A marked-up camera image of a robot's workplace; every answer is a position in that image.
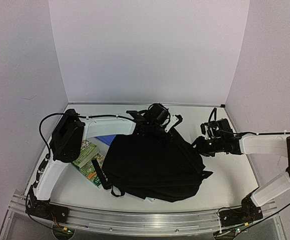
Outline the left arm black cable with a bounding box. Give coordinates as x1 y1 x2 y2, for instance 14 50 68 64
39 112 68 161

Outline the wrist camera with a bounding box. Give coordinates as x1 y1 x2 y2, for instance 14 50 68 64
207 118 233 138
126 110 146 122

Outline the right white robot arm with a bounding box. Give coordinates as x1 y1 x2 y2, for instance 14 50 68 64
192 119 290 226

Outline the lower green paperback book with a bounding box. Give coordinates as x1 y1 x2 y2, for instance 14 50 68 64
79 153 105 189

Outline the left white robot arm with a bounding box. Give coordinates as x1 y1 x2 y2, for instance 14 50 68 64
26 103 182 223

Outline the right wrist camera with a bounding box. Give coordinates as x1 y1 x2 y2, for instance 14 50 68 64
207 118 233 138

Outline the green paperback book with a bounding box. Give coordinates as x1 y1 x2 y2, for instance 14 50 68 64
79 153 105 189
72 140 99 169

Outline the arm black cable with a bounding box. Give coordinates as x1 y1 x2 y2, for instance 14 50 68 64
259 186 290 218
39 112 68 161

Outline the white stapler box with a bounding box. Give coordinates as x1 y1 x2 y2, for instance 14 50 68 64
146 197 156 203

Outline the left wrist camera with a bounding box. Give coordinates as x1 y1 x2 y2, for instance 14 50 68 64
126 110 146 122

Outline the black student backpack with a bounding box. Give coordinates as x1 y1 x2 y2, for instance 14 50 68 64
92 129 213 203

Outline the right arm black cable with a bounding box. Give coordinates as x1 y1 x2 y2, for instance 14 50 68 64
259 186 290 218

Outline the upper green paperback book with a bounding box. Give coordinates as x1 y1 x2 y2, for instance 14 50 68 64
72 140 99 169

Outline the aluminium mounting rail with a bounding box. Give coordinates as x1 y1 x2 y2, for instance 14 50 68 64
8 192 279 235

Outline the blue notebook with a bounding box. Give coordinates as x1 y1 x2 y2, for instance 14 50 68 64
96 135 116 146

